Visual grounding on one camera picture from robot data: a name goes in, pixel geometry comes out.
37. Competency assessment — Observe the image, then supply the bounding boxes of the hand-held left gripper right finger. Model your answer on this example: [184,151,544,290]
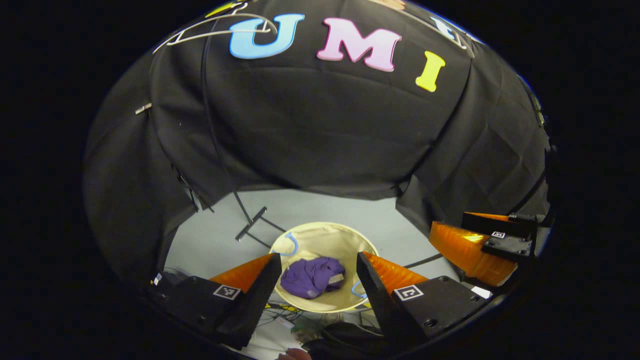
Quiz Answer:
[355,251,490,351]

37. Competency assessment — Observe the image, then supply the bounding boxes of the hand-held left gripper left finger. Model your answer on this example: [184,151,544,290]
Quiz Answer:
[148,252,284,351]

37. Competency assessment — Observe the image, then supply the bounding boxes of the purple corduroy shirt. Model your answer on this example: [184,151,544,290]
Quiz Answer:
[280,256,347,300]

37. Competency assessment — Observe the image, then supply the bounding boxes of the cream round laundry hamper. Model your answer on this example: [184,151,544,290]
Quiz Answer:
[269,221,380,314]

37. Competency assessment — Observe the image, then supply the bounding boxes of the person's dark clothing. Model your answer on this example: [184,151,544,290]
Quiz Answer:
[302,321,396,360]

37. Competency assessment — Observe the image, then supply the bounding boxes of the black backdrop cloth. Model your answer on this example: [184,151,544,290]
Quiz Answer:
[82,0,553,291]

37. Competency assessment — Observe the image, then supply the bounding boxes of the black floor cables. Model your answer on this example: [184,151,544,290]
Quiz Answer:
[260,301,321,333]

